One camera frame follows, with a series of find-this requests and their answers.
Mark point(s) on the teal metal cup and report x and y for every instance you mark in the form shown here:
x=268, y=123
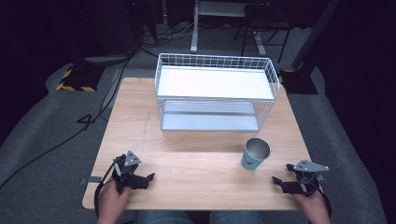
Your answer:
x=252, y=161

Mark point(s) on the grey table bracket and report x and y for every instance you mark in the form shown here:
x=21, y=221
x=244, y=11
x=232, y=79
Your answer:
x=91, y=180

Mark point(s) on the black chair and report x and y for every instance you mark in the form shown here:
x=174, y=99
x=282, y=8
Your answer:
x=267, y=21

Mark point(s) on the white desk frame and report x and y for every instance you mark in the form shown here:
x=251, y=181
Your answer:
x=218, y=9

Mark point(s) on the person's leg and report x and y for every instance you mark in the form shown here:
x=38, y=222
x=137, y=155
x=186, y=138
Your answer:
x=236, y=217
x=163, y=217

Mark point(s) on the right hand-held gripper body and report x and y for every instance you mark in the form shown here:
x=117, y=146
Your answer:
x=306, y=179

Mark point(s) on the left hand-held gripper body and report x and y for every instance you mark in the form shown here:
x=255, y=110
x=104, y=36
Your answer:
x=128, y=169

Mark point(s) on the person's left hand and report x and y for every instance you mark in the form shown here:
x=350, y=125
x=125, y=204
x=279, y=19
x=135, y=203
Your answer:
x=110, y=202

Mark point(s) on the black yellow striped stand base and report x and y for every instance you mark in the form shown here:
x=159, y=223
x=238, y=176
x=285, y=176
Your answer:
x=299, y=82
x=79, y=79

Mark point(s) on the dark slanted stand pole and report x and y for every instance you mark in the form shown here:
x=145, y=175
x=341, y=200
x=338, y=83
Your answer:
x=314, y=34

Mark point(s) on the person's right leg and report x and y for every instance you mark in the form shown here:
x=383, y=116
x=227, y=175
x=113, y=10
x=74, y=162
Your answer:
x=236, y=217

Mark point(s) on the person's left leg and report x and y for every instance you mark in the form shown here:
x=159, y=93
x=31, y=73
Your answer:
x=163, y=217

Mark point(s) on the person's right hand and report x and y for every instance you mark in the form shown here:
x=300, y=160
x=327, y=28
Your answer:
x=313, y=207

